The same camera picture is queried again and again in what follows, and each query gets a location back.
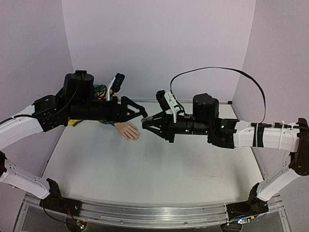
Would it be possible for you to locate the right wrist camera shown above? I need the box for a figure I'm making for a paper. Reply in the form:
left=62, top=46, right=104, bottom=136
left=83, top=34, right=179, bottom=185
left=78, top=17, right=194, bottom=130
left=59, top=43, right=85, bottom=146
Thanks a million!
left=156, top=90, right=184, bottom=123

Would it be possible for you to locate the black right camera cable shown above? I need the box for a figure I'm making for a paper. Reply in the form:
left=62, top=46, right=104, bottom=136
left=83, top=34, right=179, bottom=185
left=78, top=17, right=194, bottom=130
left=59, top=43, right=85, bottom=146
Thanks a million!
left=170, top=67, right=267, bottom=123

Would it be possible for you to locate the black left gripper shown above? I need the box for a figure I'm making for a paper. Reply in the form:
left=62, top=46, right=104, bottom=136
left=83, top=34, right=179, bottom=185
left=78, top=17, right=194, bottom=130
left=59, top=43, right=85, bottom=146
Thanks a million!
left=70, top=96, right=147, bottom=125

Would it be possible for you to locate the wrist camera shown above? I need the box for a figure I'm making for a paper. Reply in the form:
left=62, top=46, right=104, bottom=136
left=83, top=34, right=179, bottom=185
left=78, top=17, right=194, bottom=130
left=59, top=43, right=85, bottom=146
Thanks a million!
left=105, top=73, right=125, bottom=101
left=156, top=90, right=184, bottom=123

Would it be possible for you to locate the aluminium front rail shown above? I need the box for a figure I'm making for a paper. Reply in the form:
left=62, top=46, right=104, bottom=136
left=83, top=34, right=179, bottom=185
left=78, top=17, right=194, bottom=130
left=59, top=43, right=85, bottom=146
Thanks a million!
left=25, top=194, right=284, bottom=229

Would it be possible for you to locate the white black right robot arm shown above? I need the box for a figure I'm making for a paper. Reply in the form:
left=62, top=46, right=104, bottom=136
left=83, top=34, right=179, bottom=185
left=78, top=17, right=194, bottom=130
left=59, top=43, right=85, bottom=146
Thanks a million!
left=141, top=90, right=309, bottom=202

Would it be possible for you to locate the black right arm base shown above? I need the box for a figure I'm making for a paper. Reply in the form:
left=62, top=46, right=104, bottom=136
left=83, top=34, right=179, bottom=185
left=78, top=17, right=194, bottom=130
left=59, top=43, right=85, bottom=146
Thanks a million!
left=226, top=183, right=269, bottom=222

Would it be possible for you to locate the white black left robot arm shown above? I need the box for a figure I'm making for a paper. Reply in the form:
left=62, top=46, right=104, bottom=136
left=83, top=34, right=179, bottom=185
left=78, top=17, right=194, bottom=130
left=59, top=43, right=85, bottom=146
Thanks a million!
left=0, top=70, right=148, bottom=149

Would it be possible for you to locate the mannequin hand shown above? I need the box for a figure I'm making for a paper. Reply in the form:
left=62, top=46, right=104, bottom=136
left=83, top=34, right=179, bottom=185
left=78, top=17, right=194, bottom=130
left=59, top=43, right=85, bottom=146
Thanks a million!
left=114, top=122, right=140, bottom=141

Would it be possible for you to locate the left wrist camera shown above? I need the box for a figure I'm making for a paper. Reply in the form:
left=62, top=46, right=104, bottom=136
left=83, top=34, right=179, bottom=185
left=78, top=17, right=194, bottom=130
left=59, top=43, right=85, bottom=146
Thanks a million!
left=105, top=73, right=125, bottom=101

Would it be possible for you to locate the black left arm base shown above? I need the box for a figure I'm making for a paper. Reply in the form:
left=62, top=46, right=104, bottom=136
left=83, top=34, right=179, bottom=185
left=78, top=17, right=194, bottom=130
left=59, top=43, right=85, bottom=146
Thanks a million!
left=40, top=178, right=82, bottom=216

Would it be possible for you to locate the rainbow colored sleeve cloth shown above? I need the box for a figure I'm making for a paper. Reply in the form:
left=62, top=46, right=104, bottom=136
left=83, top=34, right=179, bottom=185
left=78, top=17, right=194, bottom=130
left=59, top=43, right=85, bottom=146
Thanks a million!
left=68, top=84, right=115, bottom=127

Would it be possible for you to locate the glitter nail polish bottle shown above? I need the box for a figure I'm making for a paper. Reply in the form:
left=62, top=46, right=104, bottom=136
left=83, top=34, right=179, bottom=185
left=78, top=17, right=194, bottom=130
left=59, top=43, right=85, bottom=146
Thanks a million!
left=141, top=116, right=154, bottom=124

